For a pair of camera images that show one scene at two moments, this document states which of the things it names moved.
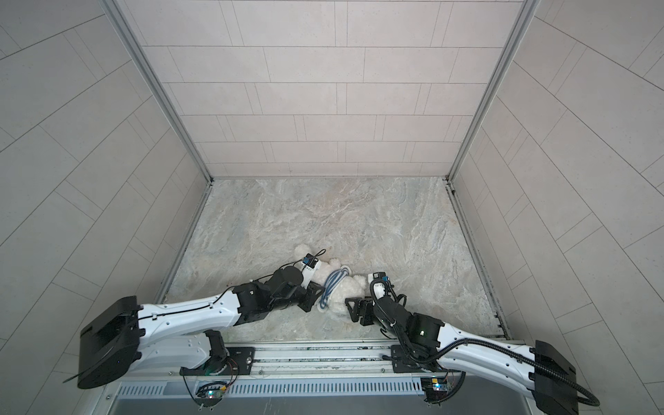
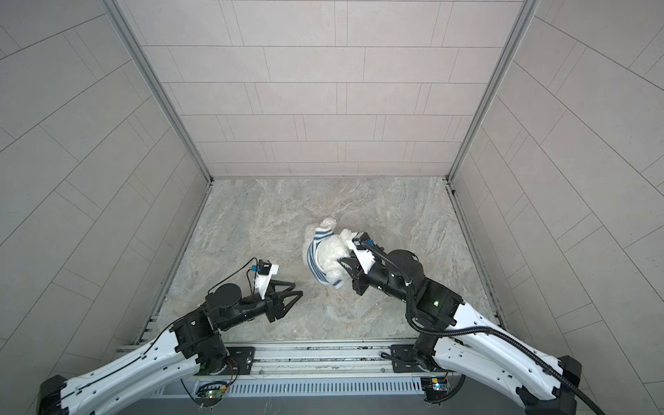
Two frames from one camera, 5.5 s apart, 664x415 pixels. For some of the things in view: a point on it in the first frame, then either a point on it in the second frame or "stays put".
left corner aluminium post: (128, 35) stays put
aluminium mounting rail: (270, 360) stays put
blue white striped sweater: (334, 279) → (320, 234)
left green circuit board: (212, 390) stays put
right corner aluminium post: (526, 14) stays put
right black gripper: (366, 308) → (359, 279)
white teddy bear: (350, 287) → (329, 250)
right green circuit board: (435, 387) stays put
